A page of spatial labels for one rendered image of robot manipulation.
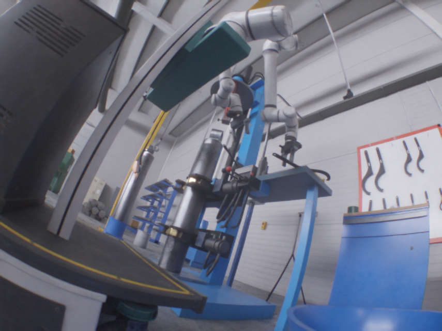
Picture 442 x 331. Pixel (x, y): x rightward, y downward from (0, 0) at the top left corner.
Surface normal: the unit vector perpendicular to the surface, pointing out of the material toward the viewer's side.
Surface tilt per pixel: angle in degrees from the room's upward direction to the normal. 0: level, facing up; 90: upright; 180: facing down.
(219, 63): 180
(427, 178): 90
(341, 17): 173
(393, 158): 90
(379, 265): 90
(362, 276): 90
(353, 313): 62
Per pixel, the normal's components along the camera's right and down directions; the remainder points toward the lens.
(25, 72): 0.66, -0.14
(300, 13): -0.37, 0.80
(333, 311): 0.18, -0.77
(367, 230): -0.77, -0.47
